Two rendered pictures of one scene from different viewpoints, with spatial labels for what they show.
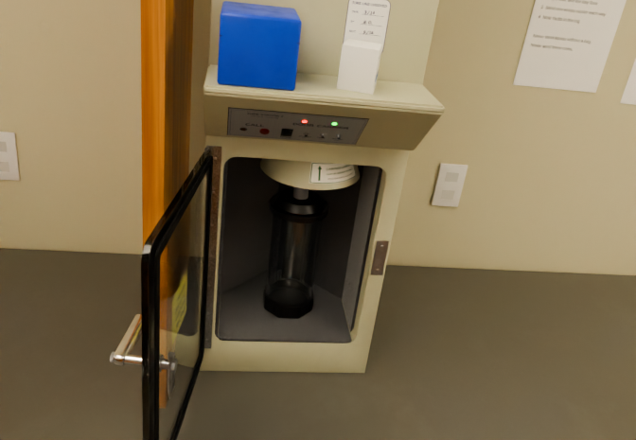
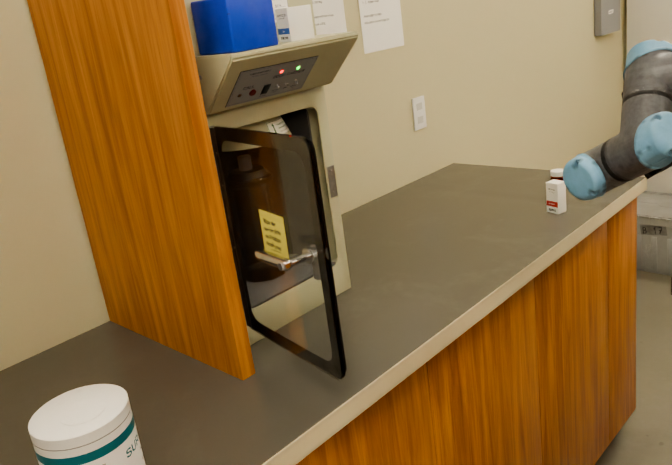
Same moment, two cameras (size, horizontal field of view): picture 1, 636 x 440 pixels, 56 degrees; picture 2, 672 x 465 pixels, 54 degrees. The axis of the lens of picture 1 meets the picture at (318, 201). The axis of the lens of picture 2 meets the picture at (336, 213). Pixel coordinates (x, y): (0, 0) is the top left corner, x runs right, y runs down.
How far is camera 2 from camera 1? 0.75 m
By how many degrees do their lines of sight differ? 34
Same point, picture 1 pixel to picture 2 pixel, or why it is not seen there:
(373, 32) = (280, 4)
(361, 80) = (305, 30)
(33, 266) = not seen: outside the picture
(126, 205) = (42, 293)
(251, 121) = (248, 83)
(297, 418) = (347, 323)
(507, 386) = (432, 248)
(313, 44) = not seen: hidden behind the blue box
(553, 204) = (357, 145)
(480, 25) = not seen: hidden behind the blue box
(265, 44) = (255, 14)
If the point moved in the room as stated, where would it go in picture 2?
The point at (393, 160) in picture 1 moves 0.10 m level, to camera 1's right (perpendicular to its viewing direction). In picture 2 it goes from (317, 98) to (354, 89)
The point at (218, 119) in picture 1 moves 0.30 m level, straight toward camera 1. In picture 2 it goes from (227, 90) to (361, 86)
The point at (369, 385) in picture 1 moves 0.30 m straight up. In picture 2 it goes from (362, 289) to (346, 162)
